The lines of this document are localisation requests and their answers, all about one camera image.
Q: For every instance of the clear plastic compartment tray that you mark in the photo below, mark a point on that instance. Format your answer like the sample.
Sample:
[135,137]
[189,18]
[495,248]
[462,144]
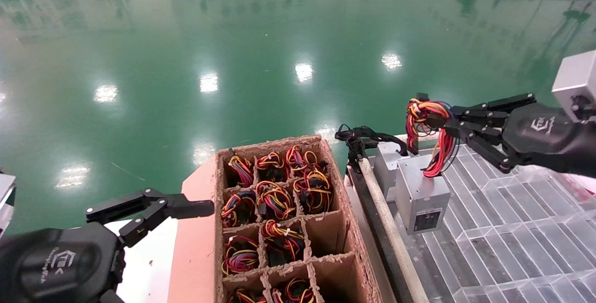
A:
[512,247]

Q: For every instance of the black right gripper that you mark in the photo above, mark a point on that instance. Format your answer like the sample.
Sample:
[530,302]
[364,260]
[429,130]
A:
[545,140]

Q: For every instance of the brown cardboard divider box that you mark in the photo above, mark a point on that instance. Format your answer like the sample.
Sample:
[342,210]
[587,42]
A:
[347,275]

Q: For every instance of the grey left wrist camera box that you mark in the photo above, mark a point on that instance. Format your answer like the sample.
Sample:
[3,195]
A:
[5,191]

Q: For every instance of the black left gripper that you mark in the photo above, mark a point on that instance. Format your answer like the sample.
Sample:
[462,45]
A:
[56,265]

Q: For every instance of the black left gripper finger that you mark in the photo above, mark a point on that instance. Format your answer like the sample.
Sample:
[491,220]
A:
[186,206]

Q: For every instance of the cream cart frame pipe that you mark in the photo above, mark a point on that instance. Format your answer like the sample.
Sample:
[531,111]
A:
[386,219]
[402,138]

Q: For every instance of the grey metal power supply box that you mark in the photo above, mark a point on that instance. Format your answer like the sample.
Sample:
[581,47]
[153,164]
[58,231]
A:
[386,168]

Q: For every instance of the black cart edge rail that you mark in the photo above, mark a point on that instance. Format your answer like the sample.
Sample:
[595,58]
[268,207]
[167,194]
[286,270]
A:
[377,242]

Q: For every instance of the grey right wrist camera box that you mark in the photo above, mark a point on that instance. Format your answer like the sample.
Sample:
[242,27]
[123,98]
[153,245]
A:
[575,77]

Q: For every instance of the pink board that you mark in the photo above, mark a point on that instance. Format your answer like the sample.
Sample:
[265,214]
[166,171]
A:
[195,247]

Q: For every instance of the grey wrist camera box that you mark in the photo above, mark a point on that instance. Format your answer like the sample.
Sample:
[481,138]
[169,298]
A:
[5,191]
[575,77]

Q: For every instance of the black pipe joint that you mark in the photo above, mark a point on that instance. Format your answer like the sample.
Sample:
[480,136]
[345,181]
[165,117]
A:
[356,158]

